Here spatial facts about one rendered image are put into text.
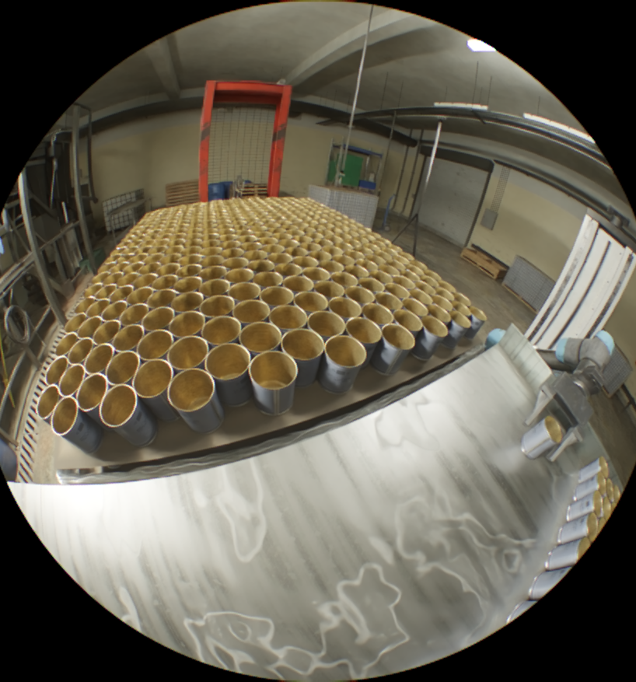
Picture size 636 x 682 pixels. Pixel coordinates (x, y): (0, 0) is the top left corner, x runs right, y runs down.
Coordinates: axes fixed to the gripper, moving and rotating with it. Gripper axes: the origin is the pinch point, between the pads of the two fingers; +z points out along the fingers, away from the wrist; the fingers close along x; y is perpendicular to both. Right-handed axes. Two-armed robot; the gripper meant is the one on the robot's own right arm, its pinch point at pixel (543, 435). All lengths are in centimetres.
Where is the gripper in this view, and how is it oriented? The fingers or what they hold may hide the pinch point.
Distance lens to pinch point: 59.6
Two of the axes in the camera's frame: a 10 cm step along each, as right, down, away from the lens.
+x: -4.2, -6.6, 6.2
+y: 5.4, 3.7, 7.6
